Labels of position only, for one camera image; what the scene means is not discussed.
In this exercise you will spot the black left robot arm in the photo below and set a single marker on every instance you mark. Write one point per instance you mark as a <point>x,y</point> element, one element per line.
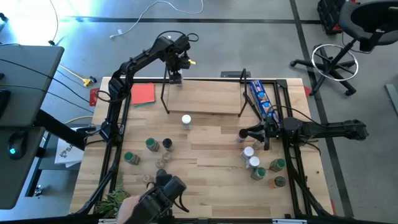
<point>140,59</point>

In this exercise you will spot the grey desk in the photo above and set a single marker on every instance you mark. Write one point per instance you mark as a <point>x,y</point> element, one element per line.
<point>28,77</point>

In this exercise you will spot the black handheld device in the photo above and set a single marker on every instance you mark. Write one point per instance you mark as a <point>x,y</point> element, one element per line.
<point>161,193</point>

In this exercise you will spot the wooden shelf black metal frame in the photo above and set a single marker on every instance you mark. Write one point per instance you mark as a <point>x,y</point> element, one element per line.
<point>205,96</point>

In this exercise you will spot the blue plastic wrap box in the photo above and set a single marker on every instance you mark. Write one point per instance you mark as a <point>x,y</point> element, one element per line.
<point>259,96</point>

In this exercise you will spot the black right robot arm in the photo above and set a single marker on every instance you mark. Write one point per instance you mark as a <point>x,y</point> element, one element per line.
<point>329,129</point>

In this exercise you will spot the purple label black lid jar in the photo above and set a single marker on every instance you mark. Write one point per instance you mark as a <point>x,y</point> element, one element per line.
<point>240,139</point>

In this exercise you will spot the small cork stopper glass jar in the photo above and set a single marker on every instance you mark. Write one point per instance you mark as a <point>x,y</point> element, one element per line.
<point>147,179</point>
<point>167,157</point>
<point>257,144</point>
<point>160,163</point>

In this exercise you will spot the person's hand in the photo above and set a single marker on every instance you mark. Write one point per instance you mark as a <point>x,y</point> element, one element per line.
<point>127,207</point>

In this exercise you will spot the white paper with logo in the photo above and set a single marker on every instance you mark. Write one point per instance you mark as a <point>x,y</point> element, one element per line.
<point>66,154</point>

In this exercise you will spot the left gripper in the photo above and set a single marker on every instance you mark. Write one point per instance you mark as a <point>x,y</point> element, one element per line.
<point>177,62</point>

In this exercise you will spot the potted succulent plant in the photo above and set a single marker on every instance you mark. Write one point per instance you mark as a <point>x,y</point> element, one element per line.
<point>109,203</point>

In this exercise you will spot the teal paper pad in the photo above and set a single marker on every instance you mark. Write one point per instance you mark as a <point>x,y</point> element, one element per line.
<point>144,105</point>

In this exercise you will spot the black desk leg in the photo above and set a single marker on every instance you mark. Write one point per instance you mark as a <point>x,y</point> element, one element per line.
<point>59,127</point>

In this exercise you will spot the green lid spice jar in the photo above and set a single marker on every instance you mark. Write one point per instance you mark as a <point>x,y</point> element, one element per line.
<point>151,143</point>
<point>130,157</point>
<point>280,162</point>
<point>260,172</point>

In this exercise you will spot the yellow label black lid jar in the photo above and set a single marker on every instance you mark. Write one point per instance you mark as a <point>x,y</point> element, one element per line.
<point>167,143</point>

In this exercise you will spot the red paper pad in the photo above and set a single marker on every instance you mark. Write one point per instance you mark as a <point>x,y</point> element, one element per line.
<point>143,93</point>

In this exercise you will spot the yellow tag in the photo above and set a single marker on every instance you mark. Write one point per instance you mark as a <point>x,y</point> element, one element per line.
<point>192,62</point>

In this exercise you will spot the black computer mouse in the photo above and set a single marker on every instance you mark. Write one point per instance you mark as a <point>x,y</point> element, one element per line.
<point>17,143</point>

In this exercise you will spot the black red tool crate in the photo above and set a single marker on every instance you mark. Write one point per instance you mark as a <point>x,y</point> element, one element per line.
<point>329,15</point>

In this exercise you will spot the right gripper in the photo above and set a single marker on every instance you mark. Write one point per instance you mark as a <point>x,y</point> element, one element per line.
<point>273,130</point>

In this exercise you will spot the black stool chair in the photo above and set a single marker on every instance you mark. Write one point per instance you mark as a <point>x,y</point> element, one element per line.
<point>370,21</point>

